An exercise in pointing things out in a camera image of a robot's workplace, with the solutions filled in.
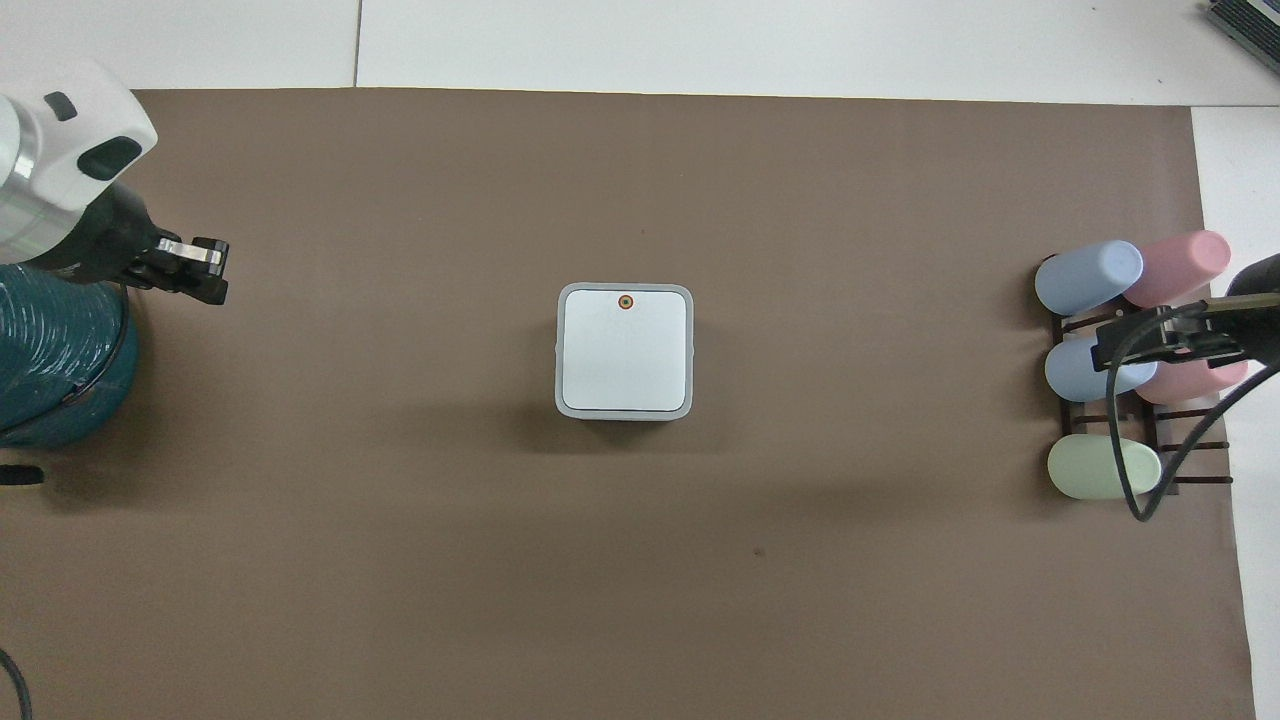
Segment dark cup rack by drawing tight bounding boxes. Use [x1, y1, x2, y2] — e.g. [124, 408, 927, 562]
[1050, 298, 1234, 497]

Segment white square trash can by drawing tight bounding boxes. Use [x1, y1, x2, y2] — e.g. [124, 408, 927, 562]
[555, 283, 695, 422]

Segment light green cup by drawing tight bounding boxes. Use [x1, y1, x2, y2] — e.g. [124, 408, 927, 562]
[1047, 433, 1163, 501]

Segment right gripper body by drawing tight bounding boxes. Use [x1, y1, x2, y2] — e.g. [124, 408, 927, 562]
[1224, 254, 1280, 367]

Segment light blue cup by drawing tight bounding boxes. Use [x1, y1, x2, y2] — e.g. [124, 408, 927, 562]
[1045, 335, 1159, 404]
[1035, 240, 1145, 317]

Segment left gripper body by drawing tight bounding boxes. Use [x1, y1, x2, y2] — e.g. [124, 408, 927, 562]
[38, 183, 163, 288]

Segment grey laptop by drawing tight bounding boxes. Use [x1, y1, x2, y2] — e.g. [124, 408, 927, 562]
[1204, 0, 1280, 63]

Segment pink cup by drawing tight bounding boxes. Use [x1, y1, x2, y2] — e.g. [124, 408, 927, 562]
[1136, 356, 1251, 406]
[1124, 230, 1233, 309]

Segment teal ribbed basket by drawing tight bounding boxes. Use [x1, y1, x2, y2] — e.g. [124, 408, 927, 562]
[0, 262, 139, 450]

